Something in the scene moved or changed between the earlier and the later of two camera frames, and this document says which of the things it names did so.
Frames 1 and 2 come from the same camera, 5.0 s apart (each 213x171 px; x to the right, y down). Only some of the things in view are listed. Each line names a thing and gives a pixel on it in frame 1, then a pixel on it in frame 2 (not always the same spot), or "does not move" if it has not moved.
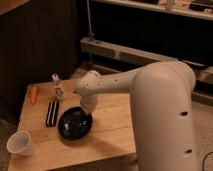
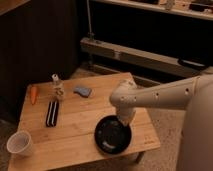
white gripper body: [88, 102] to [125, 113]
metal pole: [90, 33] does not move
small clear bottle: [58, 88] does not move
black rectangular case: [52, 113] does not move
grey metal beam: [138, 58] does not move
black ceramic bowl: [75, 123] to [111, 135]
